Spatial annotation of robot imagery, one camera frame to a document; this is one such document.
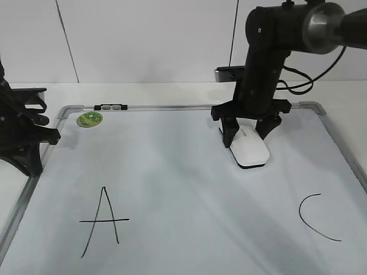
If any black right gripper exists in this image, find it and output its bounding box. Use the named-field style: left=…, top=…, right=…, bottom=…
left=211, top=48, right=291, bottom=148

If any round green sticker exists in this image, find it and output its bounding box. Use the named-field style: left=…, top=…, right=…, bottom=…
left=76, top=111, right=103, bottom=128

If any white board eraser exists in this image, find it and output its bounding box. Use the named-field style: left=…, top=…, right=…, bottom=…
left=228, top=119, right=270, bottom=169

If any black and grey frame clip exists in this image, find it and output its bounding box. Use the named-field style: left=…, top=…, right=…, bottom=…
left=93, top=104, right=128, bottom=111

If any black cable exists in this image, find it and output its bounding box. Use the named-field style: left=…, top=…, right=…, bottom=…
left=275, top=45, right=347, bottom=95

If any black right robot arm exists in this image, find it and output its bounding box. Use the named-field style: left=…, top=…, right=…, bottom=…
left=211, top=1, right=366, bottom=147

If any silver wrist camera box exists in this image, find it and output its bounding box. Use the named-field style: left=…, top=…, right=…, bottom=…
left=214, top=65, right=244, bottom=83

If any white board with grey frame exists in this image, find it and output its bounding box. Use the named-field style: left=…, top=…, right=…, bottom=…
left=1, top=102, right=366, bottom=274

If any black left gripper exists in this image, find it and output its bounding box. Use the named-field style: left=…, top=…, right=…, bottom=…
left=1, top=67, right=61, bottom=176

